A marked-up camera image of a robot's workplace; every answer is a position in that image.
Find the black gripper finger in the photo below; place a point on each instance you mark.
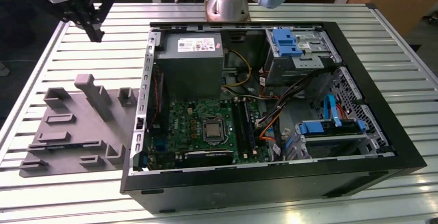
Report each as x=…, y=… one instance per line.
x=51, y=8
x=105, y=1

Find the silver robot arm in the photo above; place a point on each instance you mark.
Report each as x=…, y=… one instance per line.
x=226, y=6

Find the black RAM slot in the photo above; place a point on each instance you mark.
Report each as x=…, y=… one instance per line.
x=240, y=126
x=244, y=126
x=236, y=126

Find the grey power supply unit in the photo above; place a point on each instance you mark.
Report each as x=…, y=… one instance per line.
x=191, y=75

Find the green motherboard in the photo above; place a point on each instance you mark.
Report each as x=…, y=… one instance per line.
x=180, y=111

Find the silver CPU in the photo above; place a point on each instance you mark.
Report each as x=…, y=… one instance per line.
x=212, y=130

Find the grey parts rack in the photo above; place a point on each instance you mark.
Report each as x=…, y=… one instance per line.
x=68, y=162

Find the silver metal drive cage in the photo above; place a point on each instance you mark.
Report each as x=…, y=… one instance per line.
x=307, y=62

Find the black graphics card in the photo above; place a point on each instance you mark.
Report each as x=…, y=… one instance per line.
x=204, y=161

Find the hard disk in blue carrier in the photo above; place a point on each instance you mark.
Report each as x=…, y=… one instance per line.
x=311, y=127

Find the black PC case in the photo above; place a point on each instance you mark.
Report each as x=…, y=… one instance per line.
x=239, y=190

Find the silver metal disk bay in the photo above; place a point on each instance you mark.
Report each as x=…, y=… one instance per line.
x=335, y=138

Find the brown wooden cabinet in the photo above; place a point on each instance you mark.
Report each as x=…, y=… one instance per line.
x=399, y=1

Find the black chair base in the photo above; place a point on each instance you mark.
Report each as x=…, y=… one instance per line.
x=431, y=18

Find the blue plastic drive bracket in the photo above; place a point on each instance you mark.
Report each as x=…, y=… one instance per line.
x=286, y=42

